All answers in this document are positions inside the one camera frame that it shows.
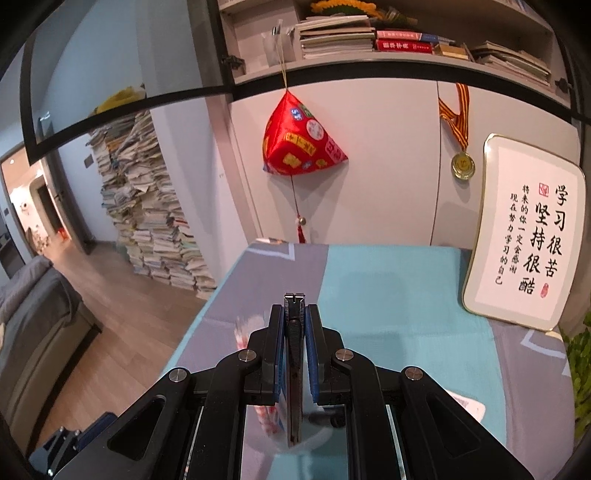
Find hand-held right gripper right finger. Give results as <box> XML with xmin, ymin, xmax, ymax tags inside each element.
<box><xmin>306</xmin><ymin>304</ymin><xmax>536</xmax><ymax>480</ymax></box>

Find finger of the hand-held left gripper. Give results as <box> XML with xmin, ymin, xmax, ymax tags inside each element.
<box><xmin>76</xmin><ymin>412</ymin><xmax>117</xmax><ymax>444</ymax></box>
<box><xmin>28</xmin><ymin>427</ymin><xmax>88</xmax><ymax>478</ymax></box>

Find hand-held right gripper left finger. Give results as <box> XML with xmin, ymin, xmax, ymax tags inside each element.
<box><xmin>46</xmin><ymin>304</ymin><xmax>284</xmax><ymax>480</ymax></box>

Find black pen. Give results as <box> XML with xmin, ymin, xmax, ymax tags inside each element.
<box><xmin>283</xmin><ymin>292</ymin><xmax>306</xmax><ymax>448</ymax></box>

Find clear plastic cup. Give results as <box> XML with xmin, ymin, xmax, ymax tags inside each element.
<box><xmin>233</xmin><ymin>314</ymin><xmax>347</xmax><ymax>457</ymax></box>

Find pink patterned pen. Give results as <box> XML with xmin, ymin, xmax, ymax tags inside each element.
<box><xmin>235</xmin><ymin>316</ymin><xmax>265</xmax><ymax>350</ymax></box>

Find grey sofa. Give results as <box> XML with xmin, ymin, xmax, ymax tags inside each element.
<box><xmin>0</xmin><ymin>256</ymin><xmax>102</xmax><ymax>444</ymax></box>

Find tall pile of books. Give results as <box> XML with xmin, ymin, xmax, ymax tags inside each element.
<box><xmin>85</xmin><ymin>83</ymin><xmax>218</xmax><ymax>303</ymax></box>

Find red pyramid hanging ornament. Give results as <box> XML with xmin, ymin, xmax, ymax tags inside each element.
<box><xmin>262</xmin><ymin>28</ymin><xmax>349</xmax><ymax>244</ymax></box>

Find framed calligraphy sign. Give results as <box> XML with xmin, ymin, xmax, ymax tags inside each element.
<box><xmin>461</xmin><ymin>133</ymin><xmax>587</xmax><ymax>332</ymax></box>

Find gold medal with striped ribbon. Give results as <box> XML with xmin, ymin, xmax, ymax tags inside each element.
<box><xmin>438</xmin><ymin>82</ymin><xmax>476</xmax><ymax>181</ymax></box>

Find green leafy plant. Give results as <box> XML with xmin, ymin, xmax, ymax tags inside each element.
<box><xmin>561</xmin><ymin>311</ymin><xmax>591</xmax><ymax>444</ymax></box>

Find clear cup on shelf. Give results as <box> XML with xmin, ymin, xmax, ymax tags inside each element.
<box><xmin>262</xmin><ymin>25</ymin><xmax>296</xmax><ymax>68</ymax></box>

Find stack of flat magazines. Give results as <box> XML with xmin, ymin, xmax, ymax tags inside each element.
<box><xmin>298</xmin><ymin>15</ymin><xmax>377</xmax><ymax>61</ymax></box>

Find red hardcover books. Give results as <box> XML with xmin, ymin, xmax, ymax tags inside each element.
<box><xmin>375</xmin><ymin>30</ymin><xmax>439</xmax><ymax>55</ymax></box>

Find small stack of books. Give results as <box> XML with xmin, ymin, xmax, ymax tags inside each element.
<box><xmin>434</xmin><ymin>39</ymin><xmax>474</xmax><ymax>61</ymax></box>

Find black framed glass cabinet door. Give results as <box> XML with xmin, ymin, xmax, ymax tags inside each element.
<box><xmin>21</xmin><ymin>0</ymin><xmax>234</xmax><ymax>162</ymax></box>

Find yellow and green sunflower decoration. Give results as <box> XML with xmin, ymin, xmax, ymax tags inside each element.
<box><xmin>309</xmin><ymin>0</ymin><xmax>419</xmax><ymax>24</ymax></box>

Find wide stack of worn booklets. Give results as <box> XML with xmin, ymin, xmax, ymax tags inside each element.
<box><xmin>471</xmin><ymin>41</ymin><xmax>552</xmax><ymax>88</ymax></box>

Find grey wall bookshelf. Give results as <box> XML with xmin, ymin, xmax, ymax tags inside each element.
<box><xmin>217</xmin><ymin>0</ymin><xmax>578</xmax><ymax>109</ymax></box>

